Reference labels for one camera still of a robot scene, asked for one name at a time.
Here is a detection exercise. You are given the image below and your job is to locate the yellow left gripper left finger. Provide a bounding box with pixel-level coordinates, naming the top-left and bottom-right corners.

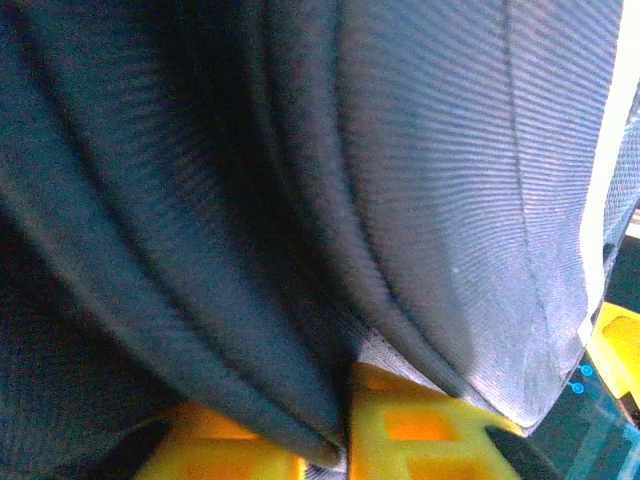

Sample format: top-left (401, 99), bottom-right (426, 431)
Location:
top-left (132, 399), bottom-right (307, 480)

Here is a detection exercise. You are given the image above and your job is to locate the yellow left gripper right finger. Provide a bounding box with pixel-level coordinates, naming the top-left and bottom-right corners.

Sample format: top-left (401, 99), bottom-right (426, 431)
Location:
top-left (346, 360), bottom-right (565, 480)

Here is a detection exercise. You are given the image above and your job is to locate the navy blue backpack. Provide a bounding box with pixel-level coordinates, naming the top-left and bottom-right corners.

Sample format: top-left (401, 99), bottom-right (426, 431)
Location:
top-left (0, 0), bottom-right (640, 480)

